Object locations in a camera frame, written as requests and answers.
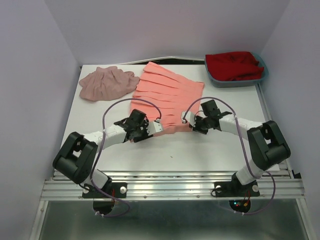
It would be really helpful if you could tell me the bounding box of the salmon orange skirt pile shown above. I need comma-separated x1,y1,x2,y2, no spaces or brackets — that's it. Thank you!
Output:
132,62,205,134

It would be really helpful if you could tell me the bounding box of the dusty pink pleated skirt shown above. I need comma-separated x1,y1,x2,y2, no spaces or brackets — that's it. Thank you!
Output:
79,66,140,102

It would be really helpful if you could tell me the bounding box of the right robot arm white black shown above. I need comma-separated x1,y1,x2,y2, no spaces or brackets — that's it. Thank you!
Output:
181,98,291,198

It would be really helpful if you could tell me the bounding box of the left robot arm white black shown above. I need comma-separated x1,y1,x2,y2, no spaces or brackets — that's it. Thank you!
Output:
52,109,151,197

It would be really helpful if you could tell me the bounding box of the blue grey plastic basket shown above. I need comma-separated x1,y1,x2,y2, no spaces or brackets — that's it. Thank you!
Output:
204,52,269,88

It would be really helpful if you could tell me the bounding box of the red garment in basket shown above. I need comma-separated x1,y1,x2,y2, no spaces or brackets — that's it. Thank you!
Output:
205,51,265,82

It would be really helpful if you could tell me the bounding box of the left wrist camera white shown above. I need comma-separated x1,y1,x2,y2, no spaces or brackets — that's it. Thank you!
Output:
146,121,164,136

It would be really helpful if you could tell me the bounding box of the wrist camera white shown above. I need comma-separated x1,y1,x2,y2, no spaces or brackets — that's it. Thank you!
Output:
146,121,164,136
181,111,196,127

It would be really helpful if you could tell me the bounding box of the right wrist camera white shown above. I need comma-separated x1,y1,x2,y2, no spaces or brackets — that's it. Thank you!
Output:
181,111,196,127

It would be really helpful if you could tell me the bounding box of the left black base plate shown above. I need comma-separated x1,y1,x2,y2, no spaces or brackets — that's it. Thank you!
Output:
82,182,128,199

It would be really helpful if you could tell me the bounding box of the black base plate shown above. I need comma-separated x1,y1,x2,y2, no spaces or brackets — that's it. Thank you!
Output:
210,181,260,198
82,182,128,199

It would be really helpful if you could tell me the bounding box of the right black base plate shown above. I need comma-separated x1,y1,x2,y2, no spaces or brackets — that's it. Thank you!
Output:
210,181,260,198

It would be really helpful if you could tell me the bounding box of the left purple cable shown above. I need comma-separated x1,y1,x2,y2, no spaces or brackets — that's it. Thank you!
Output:
88,97,162,218

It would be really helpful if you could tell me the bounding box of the aluminium rail frame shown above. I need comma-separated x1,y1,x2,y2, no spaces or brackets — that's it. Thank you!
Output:
29,92,311,240

